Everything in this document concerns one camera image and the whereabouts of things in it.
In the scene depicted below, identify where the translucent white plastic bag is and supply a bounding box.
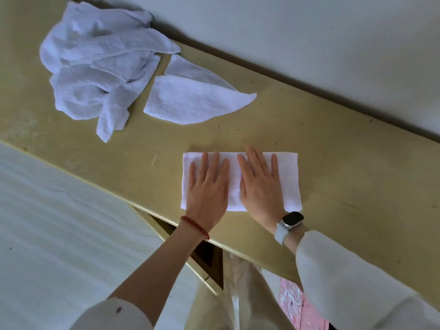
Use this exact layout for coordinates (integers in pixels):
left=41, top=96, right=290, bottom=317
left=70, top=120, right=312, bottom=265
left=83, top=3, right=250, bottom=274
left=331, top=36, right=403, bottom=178
left=187, top=250, right=296, bottom=330

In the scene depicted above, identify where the person's left forearm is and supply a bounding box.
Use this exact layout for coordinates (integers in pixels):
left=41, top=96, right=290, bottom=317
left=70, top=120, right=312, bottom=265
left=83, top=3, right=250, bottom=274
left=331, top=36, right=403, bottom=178
left=108, top=221, right=207, bottom=327

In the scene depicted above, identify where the small flat white towel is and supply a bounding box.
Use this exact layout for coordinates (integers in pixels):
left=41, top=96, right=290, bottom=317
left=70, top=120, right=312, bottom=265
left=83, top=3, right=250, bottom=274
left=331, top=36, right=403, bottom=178
left=165, top=54, right=240, bottom=92

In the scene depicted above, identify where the heap of crumpled white towels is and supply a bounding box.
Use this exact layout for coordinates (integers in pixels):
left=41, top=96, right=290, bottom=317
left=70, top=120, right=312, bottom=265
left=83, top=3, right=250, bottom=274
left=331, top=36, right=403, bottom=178
left=39, top=1, right=182, bottom=143

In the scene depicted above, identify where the person's right forearm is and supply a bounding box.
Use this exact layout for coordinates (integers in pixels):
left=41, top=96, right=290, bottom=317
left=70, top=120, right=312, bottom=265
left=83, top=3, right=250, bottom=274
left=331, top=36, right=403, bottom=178
left=284, top=225, right=440, bottom=330

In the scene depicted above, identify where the person's left hand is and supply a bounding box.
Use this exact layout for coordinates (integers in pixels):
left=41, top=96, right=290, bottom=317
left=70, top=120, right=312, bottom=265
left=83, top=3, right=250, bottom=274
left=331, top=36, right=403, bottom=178
left=186, top=151, right=230, bottom=233

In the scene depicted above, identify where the white mattress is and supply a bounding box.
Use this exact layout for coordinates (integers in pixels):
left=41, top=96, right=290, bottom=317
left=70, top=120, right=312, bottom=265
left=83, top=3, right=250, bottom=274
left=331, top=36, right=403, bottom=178
left=0, top=141, right=208, bottom=330

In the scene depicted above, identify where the rectangular white towel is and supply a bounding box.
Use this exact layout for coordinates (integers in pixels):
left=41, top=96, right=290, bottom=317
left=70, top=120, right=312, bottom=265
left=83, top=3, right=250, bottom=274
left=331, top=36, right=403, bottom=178
left=181, top=152, right=303, bottom=213

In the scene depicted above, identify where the white towel folded to triangle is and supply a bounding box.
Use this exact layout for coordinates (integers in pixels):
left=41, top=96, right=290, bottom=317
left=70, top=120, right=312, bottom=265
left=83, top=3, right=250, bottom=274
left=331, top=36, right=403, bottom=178
left=143, top=75, right=258, bottom=126

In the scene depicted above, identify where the person's white jacket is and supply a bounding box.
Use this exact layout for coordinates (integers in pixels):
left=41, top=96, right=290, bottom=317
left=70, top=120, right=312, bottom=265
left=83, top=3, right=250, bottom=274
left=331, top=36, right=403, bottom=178
left=69, top=230, right=440, bottom=330

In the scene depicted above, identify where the white smartwatch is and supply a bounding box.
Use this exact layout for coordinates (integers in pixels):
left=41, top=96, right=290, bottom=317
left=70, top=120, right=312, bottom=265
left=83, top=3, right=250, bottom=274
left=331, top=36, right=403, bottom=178
left=274, top=211, right=305, bottom=246

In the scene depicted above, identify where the red bead bracelet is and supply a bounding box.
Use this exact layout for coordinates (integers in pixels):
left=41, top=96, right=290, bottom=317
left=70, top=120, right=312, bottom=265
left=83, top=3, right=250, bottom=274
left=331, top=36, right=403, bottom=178
left=180, top=216, right=210, bottom=241

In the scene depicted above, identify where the person's right hand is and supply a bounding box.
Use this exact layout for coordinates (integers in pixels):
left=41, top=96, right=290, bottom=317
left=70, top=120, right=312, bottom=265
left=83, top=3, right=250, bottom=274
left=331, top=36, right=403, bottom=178
left=237, top=146, right=286, bottom=233

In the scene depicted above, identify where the pink patterned box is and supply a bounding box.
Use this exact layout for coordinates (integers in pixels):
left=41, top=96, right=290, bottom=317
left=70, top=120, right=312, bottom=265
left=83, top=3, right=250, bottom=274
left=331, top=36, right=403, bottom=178
left=278, top=278, right=331, bottom=330

